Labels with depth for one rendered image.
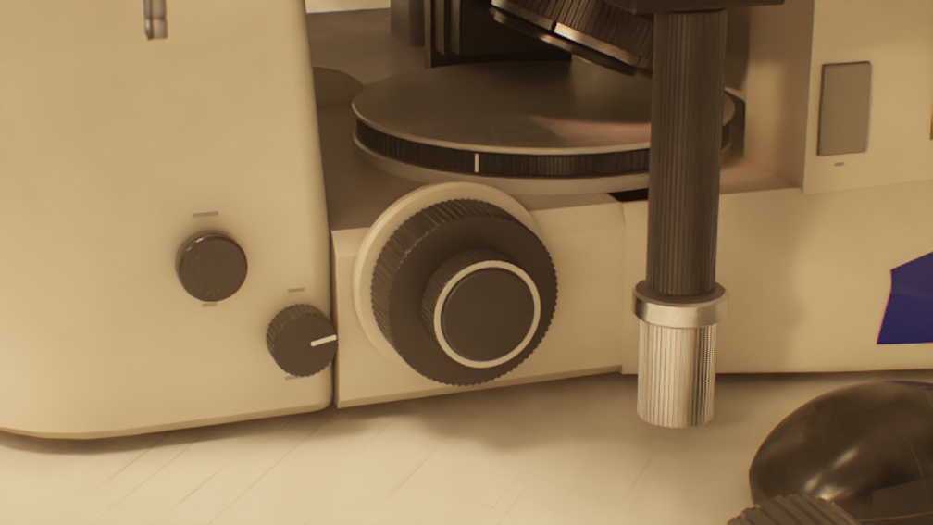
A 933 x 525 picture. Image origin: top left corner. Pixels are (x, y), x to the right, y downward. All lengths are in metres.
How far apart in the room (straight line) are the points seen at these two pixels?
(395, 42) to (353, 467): 0.69
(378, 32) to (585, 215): 0.66
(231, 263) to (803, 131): 0.23
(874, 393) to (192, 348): 0.23
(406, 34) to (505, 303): 0.67
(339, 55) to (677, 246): 0.65
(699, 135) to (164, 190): 0.18
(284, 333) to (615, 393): 0.14
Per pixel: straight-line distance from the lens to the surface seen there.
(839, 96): 0.70
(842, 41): 0.70
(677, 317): 0.62
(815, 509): 0.33
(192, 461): 0.64
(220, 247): 0.62
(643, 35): 0.72
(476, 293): 0.62
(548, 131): 0.71
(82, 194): 0.62
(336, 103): 0.84
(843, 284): 0.70
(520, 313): 0.62
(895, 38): 0.72
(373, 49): 1.26
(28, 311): 0.64
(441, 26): 0.83
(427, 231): 0.62
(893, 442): 0.59
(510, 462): 0.63
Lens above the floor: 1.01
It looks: 18 degrees down
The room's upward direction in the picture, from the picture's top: straight up
